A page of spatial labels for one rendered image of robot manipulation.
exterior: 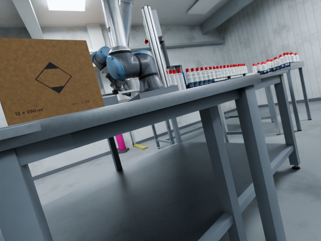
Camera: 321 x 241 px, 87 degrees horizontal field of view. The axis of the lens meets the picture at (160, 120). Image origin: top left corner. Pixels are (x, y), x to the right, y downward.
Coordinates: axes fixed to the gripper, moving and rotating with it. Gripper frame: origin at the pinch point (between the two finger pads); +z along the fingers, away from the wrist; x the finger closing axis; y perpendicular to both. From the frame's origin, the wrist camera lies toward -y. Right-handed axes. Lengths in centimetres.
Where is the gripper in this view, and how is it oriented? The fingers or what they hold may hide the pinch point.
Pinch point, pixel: (130, 94)
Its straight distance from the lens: 124.0
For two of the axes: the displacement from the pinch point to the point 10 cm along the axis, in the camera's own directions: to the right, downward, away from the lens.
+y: -6.0, 0.9, 8.0
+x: -5.4, 6.9, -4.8
